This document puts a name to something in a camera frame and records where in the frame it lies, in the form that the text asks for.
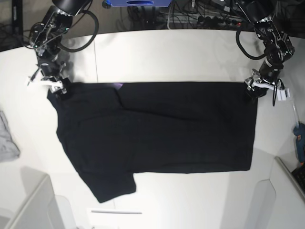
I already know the black keyboard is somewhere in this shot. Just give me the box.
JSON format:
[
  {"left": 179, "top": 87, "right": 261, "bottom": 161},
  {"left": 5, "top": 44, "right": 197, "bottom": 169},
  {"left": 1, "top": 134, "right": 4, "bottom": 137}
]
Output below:
[{"left": 292, "top": 165, "right": 305, "bottom": 191}]

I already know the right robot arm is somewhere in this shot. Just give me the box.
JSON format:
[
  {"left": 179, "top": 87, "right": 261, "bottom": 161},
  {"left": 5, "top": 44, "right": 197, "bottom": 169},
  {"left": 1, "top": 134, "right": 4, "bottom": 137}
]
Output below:
[{"left": 26, "top": 0, "right": 99, "bottom": 95}]

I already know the black T-shirt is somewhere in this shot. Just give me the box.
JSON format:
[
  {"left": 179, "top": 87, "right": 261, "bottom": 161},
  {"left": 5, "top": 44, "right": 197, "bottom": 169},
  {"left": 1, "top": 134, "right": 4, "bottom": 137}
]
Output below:
[{"left": 47, "top": 82, "right": 258, "bottom": 203}]

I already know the black power strip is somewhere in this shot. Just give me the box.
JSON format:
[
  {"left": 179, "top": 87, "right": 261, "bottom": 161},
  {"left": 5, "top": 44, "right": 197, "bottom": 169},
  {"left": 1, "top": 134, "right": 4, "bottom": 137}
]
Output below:
[{"left": 197, "top": 16, "right": 241, "bottom": 27}]

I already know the blue box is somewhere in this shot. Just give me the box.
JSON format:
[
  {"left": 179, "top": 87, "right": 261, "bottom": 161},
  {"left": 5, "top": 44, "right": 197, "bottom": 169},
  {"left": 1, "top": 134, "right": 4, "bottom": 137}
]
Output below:
[{"left": 105, "top": 0, "right": 172, "bottom": 7}]

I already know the blue glue gun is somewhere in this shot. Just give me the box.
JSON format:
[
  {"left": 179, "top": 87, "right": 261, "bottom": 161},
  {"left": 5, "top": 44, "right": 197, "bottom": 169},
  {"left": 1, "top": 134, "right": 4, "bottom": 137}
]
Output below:
[{"left": 293, "top": 122, "right": 305, "bottom": 164}]

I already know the grey cloth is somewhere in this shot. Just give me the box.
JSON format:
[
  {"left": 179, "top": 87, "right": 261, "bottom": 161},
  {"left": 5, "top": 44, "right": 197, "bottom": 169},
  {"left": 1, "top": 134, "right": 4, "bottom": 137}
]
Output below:
[{"left": 0, "top": 111, "right": 20, "bottom": 162}]

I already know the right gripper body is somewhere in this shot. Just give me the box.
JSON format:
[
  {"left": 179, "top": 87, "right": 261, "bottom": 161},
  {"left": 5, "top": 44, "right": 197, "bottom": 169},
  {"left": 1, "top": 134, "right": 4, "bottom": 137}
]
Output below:
[{"left": 30, "top": 61, "right": 69, "bottom": 94}]

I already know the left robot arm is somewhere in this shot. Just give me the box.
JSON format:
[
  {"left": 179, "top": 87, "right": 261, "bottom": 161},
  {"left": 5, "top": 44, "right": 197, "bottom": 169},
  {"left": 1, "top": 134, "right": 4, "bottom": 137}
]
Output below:
[{"left": 235, "top": 0, "right": 295, "bottom": 106}]

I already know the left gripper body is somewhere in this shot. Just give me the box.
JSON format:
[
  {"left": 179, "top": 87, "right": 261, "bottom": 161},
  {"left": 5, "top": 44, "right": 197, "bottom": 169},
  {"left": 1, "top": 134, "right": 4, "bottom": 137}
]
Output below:
[{"left": 244, "top": 69, "right": 284, "bottom": 92}]

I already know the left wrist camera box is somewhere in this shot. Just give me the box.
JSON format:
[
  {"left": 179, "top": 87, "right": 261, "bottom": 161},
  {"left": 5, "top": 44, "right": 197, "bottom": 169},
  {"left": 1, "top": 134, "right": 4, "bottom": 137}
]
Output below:
[{"left": 277, "top": 88, "right": 290, "bottom": 101}]

